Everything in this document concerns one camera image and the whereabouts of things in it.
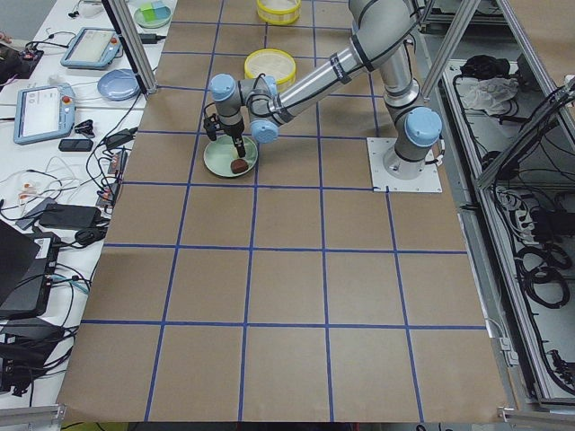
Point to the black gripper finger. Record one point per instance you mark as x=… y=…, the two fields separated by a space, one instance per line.
x=239 y=146

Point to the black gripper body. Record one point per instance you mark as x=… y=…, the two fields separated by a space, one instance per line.
x=234 y=130

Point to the yellow rimmed steamer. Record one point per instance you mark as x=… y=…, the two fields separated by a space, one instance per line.
x=278 y=12
x=271 y=61

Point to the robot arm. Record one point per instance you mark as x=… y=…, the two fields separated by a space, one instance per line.
x=377 y=44

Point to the light green plate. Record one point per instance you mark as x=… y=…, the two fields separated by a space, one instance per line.
x=220 y=153

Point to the brown steamed bun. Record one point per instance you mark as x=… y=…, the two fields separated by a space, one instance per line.
x=239 y=166

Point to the blue plate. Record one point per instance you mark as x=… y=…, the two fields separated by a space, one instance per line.
x=118 y=85

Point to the green plate with blocks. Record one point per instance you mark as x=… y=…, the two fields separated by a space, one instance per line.
x=152 y=15

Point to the upper teach pendant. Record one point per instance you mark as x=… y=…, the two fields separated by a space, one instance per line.
x=92 y=48

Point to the teach pendant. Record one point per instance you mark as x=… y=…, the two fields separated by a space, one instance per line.
x=92 y=48
x=44 y=113

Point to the black phone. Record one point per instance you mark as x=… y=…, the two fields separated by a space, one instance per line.
x=75 y=145

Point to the lower teach pendant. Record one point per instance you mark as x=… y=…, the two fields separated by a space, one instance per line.
x=44 y=113

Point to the black power adapter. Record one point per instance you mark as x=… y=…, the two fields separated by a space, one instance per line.
x=69 y=217

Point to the black laptop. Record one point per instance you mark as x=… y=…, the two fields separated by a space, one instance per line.
x=28 y=261

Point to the white crumpled cloth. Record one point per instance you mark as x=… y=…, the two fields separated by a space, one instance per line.
x=492 y=96

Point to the aluminium frame post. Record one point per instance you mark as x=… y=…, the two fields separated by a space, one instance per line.
x=123 y=24

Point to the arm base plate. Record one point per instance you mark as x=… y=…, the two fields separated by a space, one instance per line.
x=390 y=174

